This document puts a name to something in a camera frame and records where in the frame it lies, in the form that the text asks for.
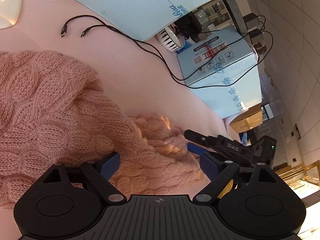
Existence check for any pink knitted sweater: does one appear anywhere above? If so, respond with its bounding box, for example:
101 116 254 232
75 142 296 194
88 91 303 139
1 51 204 210

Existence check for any black power adapter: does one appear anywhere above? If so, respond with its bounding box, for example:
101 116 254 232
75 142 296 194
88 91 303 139
243 13 259 28
248 29 264 42

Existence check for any white phone stand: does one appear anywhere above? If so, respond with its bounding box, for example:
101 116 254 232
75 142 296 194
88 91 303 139
0 0 22 29

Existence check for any black usb cable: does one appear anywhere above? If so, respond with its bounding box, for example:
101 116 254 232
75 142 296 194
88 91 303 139
60 14 275 90
80 15 267 81

